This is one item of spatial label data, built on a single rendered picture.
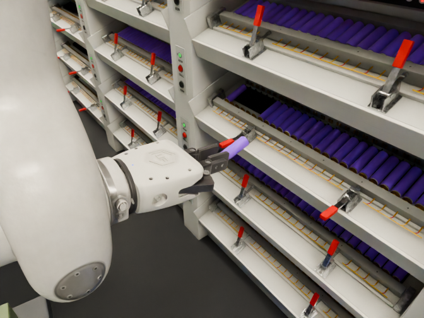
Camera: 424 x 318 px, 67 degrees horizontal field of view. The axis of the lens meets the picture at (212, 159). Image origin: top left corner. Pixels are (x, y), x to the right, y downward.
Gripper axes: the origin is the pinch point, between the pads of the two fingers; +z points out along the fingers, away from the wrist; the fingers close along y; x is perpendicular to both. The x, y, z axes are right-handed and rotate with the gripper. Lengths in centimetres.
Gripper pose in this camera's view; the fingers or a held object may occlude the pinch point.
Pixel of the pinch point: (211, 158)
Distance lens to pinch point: 50.4
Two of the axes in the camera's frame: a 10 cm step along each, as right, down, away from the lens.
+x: -1.3, 8.5, 5.1
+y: -6.2, -4.7, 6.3
